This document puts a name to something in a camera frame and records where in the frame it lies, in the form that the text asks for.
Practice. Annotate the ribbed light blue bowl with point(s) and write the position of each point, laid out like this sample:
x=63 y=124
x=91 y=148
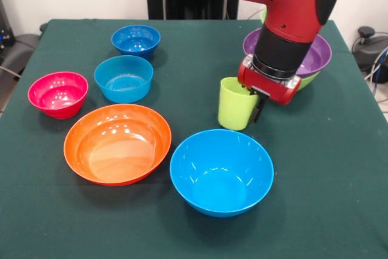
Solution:
x=121 y=86

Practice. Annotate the large light blue bowl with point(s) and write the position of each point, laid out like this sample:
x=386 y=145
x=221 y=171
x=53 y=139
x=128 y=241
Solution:
x=221 y=186

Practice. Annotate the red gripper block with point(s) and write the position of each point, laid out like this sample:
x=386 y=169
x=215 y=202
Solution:
x=272 y=89

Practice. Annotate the black box device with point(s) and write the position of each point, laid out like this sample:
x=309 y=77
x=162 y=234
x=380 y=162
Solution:
x=6 y=28

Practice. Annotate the pink plastic bowl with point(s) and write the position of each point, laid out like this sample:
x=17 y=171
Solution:
x=57 y=101

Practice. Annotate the small ribbed green bowl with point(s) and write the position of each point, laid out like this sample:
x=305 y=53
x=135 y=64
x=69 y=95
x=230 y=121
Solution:
x=263 y=16

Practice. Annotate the dark green table cloth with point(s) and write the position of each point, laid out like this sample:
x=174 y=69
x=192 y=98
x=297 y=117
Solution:
x=303 y=225

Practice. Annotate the large green bowl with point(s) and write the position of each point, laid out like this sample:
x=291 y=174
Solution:
x=309 y=80

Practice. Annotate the green plastic cup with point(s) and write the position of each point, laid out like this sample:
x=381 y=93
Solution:
x=233 y=110

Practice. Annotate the orange plastic bowl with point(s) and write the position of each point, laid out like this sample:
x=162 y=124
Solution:
x=118 y=156

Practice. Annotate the purple plastic bowl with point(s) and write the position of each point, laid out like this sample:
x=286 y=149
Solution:
x=316 y=55

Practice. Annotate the dark blue bowl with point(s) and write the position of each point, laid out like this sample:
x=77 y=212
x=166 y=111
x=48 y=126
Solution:
x=136 y=42

